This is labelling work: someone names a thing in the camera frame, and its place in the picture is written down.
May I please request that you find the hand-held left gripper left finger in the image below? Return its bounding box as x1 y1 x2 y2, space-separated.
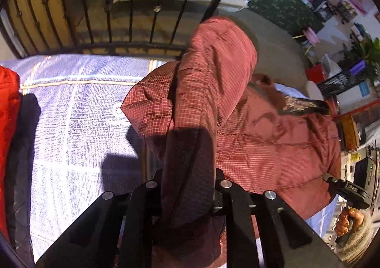
35 170 167 268

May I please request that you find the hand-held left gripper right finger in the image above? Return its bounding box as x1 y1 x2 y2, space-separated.
212 168 346 268

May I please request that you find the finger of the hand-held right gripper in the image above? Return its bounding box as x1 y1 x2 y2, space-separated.
322 173 344 190

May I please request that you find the dark red checked jacket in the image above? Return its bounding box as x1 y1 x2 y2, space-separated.
120 15 342 268

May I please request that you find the person's right hand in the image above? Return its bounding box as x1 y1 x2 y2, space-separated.
334 207 365 235

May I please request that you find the black plastic crate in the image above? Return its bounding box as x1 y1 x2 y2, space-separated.
315 66 366 100

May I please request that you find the red plastic box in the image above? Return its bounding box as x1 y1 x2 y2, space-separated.
305 63 325 85

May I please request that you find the blue checked bed sheet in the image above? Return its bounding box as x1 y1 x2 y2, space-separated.
0 54 339 263

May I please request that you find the green potted plant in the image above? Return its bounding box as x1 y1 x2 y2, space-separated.
341 34 380 79

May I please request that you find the black folded garment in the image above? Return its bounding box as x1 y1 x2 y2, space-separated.
6 94 41 265

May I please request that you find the pink stool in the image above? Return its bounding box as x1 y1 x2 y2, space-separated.
302 27 322 46

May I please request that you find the orange-red folded garment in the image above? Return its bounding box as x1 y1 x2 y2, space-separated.
0 66 22 242

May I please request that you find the wooden panel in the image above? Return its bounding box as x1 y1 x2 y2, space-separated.
5 0 73 55

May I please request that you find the black metal bed frame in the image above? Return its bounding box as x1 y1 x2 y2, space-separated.
0 0 247 61

